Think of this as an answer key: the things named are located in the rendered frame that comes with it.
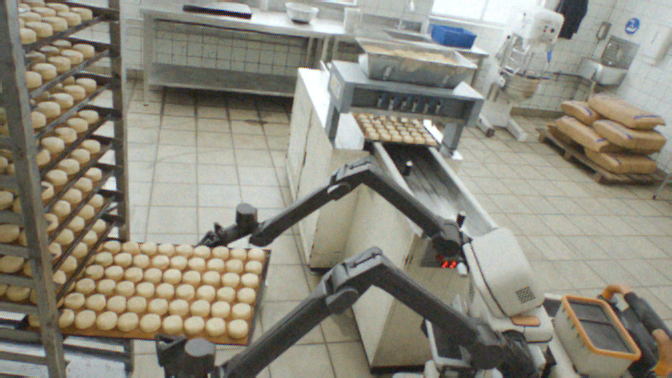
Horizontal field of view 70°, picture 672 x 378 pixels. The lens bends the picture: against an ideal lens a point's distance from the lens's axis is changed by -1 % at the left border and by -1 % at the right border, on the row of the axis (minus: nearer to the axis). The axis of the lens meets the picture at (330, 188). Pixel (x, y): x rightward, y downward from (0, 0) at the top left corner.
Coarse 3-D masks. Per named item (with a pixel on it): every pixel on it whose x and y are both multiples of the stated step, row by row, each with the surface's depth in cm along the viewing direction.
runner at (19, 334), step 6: (0, 330) 118; (6, 330) 118; (12, 330) 118; (18, 330) 118; (6, 336) 119; (12, 336) 119; (18, 336) 119; (24, 336) 119; (30, 336) 119; (36, 336) 119; (66, 336) 122
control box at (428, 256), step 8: (424, 240) 184; (424, 248) 184; (432, 248) 183; (424, 256) 184; (432, 256) 185; (456, 256) 188; (424, 264) 187; (432, 264) 187; (440, 264) 188; (448, 264) 189; (456, 264) 190
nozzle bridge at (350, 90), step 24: (336, 72) 235; (360, 72) 235; (336, 96) 232; (360, 96) 232; (384, 96) 235; (408, 96) 237; (432, 96) 239; (456, 96) 232; (480, 96) 237; (336, 120) 239; (432, 120) 241; (456, 120) 243; (456, 144) 259
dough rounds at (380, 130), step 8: (360, 120) 255; (368, 120) 252; (384, 120) 258; (392, 120) 260; (416, 120) 268; (368, 128) 243; (376, 128) 247; (384, 128) 249; (392, 128) 249; (400, 128) 251; (408, 128) 255; (416, 128) 259; (368, 136) 238; (376, 136) 236; (384, 136) 238; (392, 136) 241; (400, 136) 242; (408, 136) 244; (416, 136) 246; (424, 136) 249; (432, 144) 244
